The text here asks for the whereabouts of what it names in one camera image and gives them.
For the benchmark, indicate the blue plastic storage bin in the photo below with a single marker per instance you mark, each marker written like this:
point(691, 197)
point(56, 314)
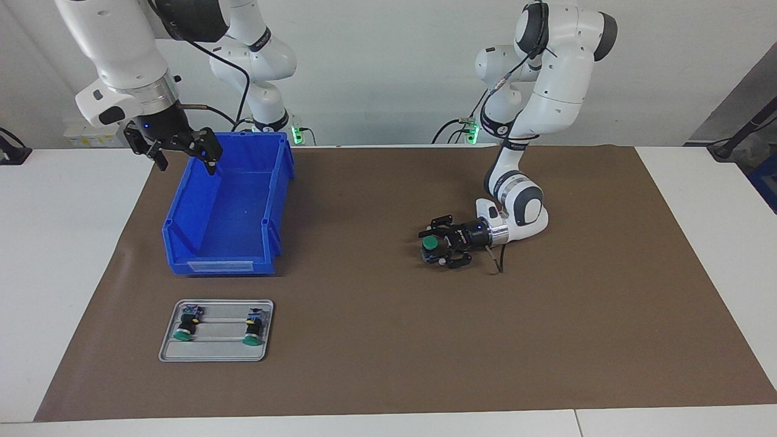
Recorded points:
point(230, 224)

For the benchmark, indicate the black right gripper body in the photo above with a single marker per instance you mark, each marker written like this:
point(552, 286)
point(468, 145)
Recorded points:
point(159, 124)

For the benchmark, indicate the black desk device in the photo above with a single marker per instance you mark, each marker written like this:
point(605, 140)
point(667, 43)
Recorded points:
point(12, 152)

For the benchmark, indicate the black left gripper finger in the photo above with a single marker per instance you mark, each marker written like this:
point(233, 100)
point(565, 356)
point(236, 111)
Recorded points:
point(455, 260)
point(440, 223)

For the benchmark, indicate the silver metal tray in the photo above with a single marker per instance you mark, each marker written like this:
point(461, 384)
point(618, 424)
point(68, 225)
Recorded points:
point(218, 352)

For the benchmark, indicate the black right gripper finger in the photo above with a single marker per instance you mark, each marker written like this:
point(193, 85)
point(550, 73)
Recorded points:
point(205, 145)
point(161, 159)

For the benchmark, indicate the blue crate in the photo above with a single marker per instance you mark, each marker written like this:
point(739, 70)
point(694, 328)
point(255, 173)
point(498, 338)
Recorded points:
point(766, 185)

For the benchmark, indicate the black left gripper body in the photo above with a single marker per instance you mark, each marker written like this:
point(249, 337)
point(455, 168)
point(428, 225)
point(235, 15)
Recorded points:
point(472, 235)

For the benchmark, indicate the white box with label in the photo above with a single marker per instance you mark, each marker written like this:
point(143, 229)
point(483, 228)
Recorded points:
point(85, 138)

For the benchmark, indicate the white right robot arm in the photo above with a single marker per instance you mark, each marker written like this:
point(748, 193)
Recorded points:
point(115, 48)

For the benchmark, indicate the brown table mat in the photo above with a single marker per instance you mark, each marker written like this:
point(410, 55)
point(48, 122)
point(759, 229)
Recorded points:
point(425, 340)

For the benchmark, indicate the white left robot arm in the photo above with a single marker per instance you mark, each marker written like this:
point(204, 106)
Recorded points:
point(558, 91)

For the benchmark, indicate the green push button switch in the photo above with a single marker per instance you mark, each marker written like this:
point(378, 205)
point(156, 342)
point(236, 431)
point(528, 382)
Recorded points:
point(431, 243)
point(252, 328)
point(187, 323)

